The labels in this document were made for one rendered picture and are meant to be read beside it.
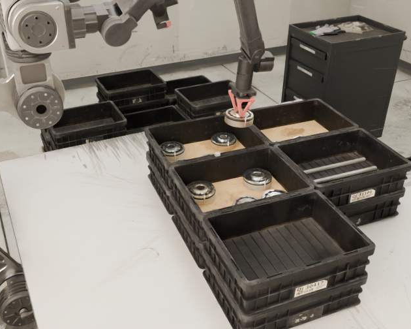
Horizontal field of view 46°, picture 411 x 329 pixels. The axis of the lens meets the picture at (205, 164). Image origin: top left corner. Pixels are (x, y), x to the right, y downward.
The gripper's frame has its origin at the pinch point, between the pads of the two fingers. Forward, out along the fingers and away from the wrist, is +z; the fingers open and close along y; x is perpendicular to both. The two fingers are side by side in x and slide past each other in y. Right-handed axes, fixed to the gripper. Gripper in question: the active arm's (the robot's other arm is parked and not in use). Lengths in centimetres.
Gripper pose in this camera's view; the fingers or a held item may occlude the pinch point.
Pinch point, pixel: (239, 111)
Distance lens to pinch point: 177.3
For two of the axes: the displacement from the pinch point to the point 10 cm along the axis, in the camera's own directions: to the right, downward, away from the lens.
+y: -3.5, -4.9, 8.0
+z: -1.0, 8.7, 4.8
